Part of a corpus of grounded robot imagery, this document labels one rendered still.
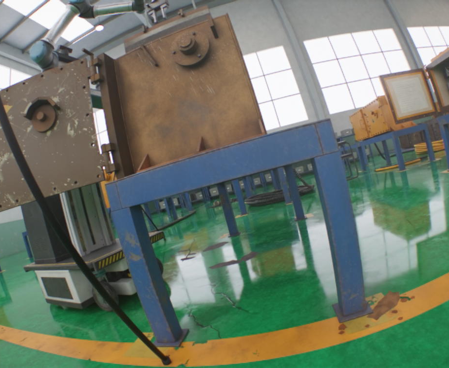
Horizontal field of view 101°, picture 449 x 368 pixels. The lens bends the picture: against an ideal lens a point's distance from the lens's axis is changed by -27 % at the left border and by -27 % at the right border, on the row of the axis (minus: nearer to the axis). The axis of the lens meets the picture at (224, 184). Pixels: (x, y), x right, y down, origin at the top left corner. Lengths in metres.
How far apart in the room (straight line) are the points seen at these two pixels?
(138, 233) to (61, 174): 0.42
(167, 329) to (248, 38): 11.94
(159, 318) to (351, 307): 0.66
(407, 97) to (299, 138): 2.44
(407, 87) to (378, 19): 11.43
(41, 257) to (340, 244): 1.75
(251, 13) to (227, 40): 11.98
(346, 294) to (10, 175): 1.36
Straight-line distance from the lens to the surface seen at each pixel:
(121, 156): 1.04
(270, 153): 0.73
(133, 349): 1.08
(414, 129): 4.59
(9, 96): 1.34
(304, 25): 12.80
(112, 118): 1.08
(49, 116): 1.16
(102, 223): 1.83
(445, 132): 3.29
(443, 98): 3.33
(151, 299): 0.94
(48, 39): 1.71
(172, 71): 1.11
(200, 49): 1.07
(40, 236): 1.84
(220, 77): 1.04
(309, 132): 0.75
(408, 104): 3.06
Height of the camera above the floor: 0.53
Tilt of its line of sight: level
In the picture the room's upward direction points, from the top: 15 degrees counter-clockwise
